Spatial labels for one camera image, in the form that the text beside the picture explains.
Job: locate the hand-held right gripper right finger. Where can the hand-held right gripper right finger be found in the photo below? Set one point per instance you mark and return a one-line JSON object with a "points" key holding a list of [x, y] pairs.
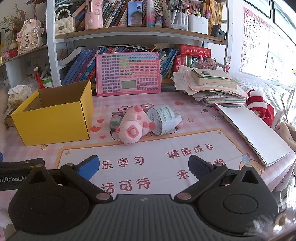
{"points": [[196, 167]]}

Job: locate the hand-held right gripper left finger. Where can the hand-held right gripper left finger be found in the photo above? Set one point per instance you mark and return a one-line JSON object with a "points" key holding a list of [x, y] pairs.
{"points": [[89, 165]]}

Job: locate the small grey gadget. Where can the small grey gadget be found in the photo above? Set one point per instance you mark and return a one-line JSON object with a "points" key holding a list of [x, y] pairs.
{"points": [[115, 121]]}

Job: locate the yellow cardboard box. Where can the yellow cardboard box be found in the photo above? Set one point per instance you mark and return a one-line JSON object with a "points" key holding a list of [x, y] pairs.
{"points": [[53, 120]]}

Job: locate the clear tape roll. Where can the clear tape roll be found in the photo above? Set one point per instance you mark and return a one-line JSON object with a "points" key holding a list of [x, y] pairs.
{"points": [[161, 120]]}

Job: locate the pink plush toy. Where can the pink plush toy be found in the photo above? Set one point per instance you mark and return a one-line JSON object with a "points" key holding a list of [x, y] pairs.
{"points": [[133, 126]]}

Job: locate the white plastic container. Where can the white plastic container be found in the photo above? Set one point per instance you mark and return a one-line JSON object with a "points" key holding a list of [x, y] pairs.
{"points": [[198, 24]]}

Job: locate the pink printed desk mat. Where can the pink printed desk mat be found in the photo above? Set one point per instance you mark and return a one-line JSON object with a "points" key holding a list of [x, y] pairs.
{"points": [[143, 148]]}

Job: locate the white paper board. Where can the white paper board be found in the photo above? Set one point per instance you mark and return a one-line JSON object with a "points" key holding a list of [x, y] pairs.
{"points": [[254, 134]]}

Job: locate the pile of papers and booklets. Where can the pile of papers and booklets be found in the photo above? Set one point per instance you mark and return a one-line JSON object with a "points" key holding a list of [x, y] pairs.
{"points": [[196, 92]]}

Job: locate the floral tissue pack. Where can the floral tissue pack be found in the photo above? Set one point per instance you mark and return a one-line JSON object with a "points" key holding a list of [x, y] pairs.
{"points": [[19, 96]]}

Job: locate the red white plush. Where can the red white plush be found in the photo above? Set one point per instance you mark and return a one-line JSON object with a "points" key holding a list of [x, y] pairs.
{"points": [[260, 106]]}

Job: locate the thick green cover book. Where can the thick green cover book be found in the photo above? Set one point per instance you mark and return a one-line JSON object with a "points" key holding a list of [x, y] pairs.
{"points": [[215, 81]]}

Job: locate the green white jar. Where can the green white jar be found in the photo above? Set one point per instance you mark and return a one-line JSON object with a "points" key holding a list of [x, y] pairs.
{"points": [[48, 83]]}

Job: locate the small green eraser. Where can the small green eraser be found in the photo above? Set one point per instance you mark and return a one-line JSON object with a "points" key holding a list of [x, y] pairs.
{"points": [[205, 72]]}

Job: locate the beige cloth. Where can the beige cloth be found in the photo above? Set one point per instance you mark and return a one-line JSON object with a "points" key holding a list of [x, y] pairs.
{"points": [[286, 136]]}

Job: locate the pink keyboard learning pad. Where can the pink keyboard learning pad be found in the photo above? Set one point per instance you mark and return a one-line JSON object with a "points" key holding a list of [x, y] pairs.
{"points": [[128, 74]]}

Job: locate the row of blue books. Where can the row of blue books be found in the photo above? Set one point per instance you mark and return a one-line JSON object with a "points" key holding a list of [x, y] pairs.
{"points": [[79, 66]]}

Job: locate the colourful bead bunch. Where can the colourful bead bunch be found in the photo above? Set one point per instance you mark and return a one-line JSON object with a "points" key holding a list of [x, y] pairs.
{"points": [[205, 63]]}

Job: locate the red upright book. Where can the red upright book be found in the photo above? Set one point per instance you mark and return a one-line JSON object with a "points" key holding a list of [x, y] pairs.
{"points": [[179, 63]]}

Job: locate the grey bed blanket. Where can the grey bed blanket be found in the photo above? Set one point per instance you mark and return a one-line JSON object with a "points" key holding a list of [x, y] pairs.
{"points": [[261, 83]]}

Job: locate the row of leaning books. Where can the row of leaning books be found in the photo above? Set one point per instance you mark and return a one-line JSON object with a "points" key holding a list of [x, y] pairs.
{"points": [[167, 61]]}

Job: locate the thick red dictionary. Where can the thick red dictionary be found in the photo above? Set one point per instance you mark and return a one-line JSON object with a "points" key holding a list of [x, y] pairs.
{"points": [[193, 50]]}

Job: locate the small red box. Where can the small red box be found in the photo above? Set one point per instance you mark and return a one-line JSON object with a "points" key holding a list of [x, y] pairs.
{"points": [[10, 55]]}

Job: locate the small black box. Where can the small black box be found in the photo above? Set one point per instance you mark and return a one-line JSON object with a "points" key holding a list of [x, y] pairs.
{"points": [[217, 31]]}

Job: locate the pink figure decorative plaque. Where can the pink figure decorative plaque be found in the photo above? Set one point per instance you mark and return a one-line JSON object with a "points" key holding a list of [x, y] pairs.
{"points": [[30, 37]]}

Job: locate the white quilted pearl handbag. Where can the white quilted pearl handbag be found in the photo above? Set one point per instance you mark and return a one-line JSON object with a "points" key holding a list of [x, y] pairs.
{"points": [[64, 24]]}

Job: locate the clear pen holder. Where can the clear pen holder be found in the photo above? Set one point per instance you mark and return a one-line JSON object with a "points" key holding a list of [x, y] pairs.
{"points": [[180, 20]]}

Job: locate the pink cylindrical device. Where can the pink cylindrical device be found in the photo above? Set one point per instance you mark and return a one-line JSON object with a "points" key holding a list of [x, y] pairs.
{"points": [[93, 16]]}

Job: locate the small dark bottle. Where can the small dark bottle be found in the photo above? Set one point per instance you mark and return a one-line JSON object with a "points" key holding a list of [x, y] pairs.
{"points": [[159, 20]]}

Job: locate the pink pen cup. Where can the pink pen cup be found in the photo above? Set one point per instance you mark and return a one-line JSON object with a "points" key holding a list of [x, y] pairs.
{"points": [[167, 18]]}

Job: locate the row of upright thin books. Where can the row of upright thin books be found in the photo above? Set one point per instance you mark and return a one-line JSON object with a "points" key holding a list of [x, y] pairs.
{"points": [[113, 12]]}

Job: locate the row of yellow books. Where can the row of yellow books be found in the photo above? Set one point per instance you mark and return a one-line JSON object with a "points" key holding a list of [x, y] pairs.
{"points": [[215, 11]]}

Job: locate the dried flower bunch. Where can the dried flower bunch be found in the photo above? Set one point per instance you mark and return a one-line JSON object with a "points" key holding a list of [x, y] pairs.
{"points": [[16, 16]]}

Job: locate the framed photo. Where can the framed photo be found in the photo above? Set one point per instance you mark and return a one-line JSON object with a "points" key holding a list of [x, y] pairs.
{"points": [[134, 14]]}

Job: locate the pastel gradient bottle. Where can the pastel gradient bottle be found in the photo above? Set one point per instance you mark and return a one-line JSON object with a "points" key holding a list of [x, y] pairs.
{"points": [[149, 14]]}

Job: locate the red figure wall sticker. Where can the red figure wall sticker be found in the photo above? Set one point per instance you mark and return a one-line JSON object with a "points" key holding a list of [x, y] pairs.
{"points": [[227, 67]]}

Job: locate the metal bed rail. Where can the metal bed rail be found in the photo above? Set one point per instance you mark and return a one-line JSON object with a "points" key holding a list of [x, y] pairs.
{"points": [[286, 104]]}

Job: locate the white frame wooden bookshelf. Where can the white frame wooden bookshelf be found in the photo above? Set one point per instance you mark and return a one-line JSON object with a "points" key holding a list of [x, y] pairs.
{"points": [[115, 34]]}

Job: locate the pale wall chart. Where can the pale wall chart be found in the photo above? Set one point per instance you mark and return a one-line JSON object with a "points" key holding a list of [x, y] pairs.
{"points": [[275, 58]]}

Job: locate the alphabet wall poster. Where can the alphabet wall poster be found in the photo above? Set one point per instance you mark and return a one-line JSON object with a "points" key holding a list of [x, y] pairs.
{"points": [[253, 41]]}

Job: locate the black picture frame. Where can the black picture frame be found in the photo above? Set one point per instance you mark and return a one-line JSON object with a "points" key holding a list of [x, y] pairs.
{"points": [[259, 7]]}

